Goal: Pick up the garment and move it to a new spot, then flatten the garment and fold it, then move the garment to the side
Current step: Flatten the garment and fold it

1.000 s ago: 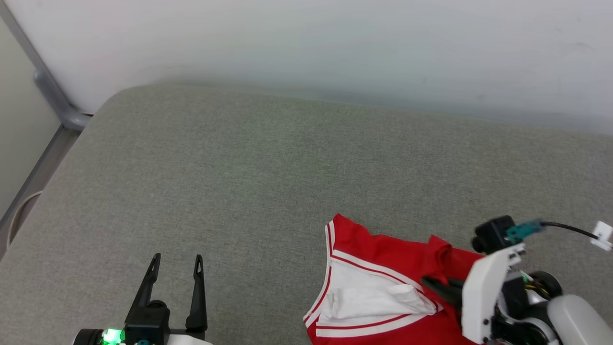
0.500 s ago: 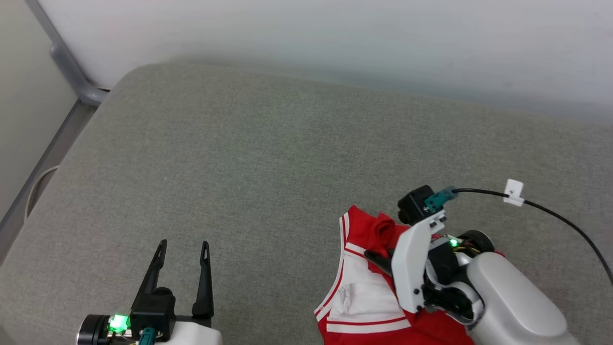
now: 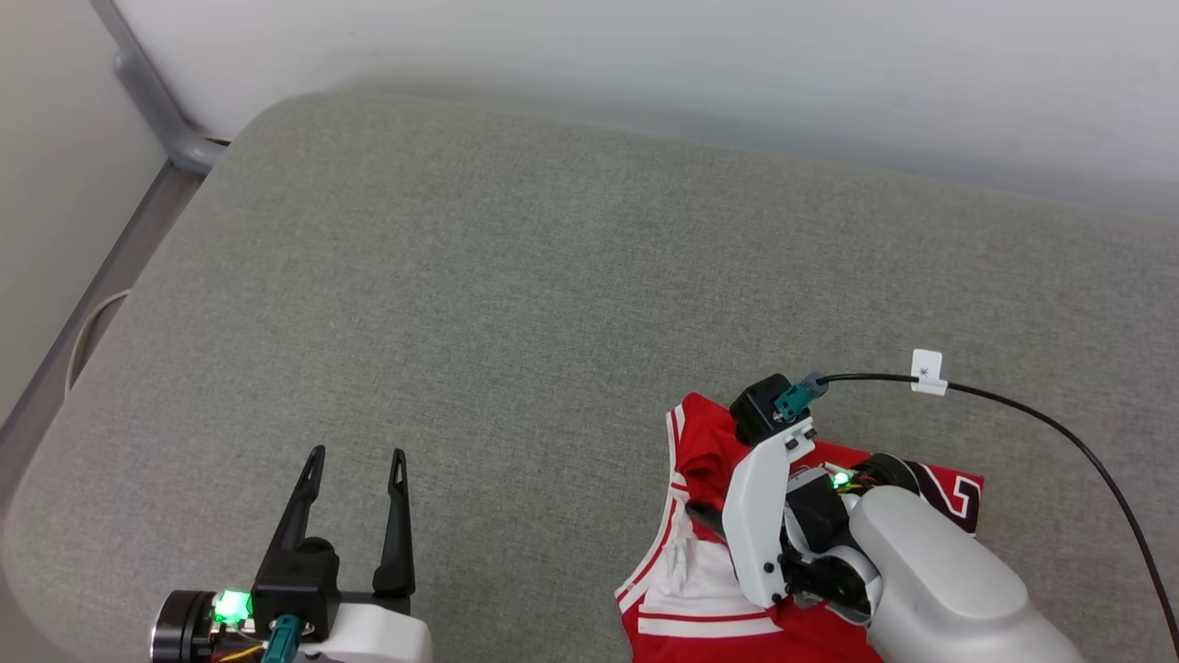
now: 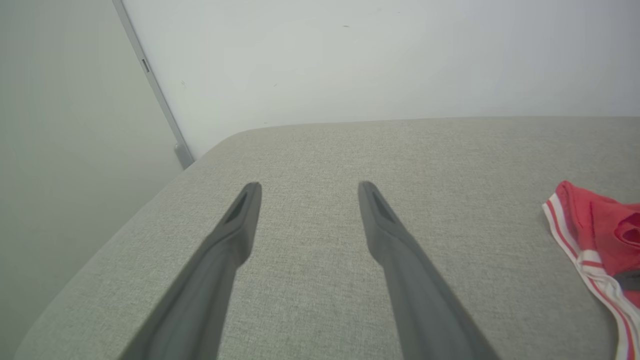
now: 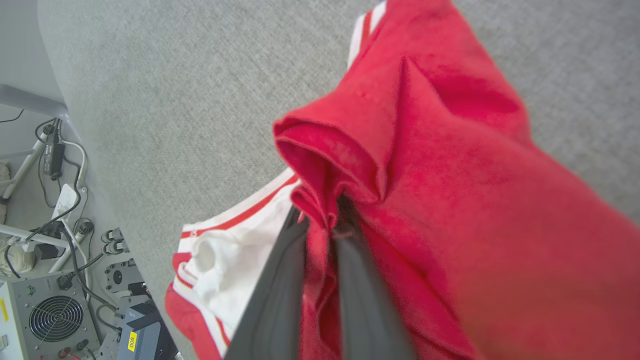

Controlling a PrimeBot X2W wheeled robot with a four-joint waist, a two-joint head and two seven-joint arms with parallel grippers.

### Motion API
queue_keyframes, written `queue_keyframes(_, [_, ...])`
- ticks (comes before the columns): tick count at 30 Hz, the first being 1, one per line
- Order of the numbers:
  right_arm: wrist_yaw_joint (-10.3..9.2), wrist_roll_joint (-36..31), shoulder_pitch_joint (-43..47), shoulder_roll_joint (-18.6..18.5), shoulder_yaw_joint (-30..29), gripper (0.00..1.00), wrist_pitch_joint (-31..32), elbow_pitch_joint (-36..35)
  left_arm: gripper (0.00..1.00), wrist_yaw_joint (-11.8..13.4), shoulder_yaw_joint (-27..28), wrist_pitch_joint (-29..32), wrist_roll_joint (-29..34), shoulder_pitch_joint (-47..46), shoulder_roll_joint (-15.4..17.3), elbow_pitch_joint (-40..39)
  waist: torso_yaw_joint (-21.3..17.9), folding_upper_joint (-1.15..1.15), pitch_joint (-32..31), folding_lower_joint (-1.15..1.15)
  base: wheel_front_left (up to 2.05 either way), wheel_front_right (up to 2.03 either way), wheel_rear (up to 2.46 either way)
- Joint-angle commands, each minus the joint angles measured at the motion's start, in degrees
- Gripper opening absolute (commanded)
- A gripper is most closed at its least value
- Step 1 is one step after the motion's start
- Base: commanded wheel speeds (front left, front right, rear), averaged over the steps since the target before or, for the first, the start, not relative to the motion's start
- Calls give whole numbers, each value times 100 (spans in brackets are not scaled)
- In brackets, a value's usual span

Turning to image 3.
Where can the red and white basketball jersey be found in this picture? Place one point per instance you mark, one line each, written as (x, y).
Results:
(709, 626)

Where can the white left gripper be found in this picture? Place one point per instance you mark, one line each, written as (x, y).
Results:
(378, 635)

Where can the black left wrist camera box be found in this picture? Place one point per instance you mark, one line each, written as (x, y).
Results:
(295, 585)

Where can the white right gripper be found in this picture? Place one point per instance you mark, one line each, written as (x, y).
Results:
(755, 525)

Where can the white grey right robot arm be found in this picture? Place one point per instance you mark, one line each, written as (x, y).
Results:
(939, 589)

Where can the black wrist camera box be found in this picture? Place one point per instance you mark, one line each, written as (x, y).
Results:
(295, 585)
(757, 410)

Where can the grey metal frame bar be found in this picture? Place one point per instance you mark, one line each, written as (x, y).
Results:
(175, 138)

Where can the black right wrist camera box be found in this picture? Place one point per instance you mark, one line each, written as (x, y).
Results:
(757, 410)

